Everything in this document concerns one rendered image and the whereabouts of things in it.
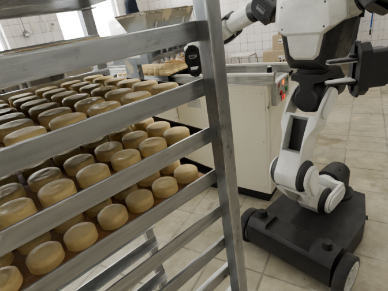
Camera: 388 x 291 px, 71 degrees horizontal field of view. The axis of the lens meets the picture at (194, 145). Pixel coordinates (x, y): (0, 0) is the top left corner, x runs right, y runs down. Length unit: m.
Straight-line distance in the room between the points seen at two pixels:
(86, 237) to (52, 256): 0.05
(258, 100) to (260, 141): 0.27
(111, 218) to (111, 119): 0.18
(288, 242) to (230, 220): 0.92
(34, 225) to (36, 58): 0.20
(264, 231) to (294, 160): 0.47
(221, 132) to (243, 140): 1.34
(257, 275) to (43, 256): 1.27
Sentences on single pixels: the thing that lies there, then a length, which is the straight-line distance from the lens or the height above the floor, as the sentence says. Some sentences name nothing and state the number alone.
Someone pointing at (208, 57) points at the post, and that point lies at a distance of 0.46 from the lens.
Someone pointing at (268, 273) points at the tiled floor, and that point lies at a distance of 1.62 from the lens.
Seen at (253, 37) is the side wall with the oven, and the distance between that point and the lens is 5.88.
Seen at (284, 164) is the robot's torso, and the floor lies 0.61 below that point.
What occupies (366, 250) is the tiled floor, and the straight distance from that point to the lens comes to 1.81.
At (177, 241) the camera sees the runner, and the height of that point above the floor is 0.88.
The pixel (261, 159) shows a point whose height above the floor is 0.35.
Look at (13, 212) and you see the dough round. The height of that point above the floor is 1.06.
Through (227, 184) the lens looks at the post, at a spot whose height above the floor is 0.95.
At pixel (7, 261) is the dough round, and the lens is 0.53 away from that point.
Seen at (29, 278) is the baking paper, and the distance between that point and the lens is 0.50.
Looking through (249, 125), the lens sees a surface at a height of 0.59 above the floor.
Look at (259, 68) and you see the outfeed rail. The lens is 1.96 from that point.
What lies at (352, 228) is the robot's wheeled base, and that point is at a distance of 1.66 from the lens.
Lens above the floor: 1.25
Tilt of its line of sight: 25 degrees down
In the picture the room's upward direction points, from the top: 9 degrees counter-clockwise
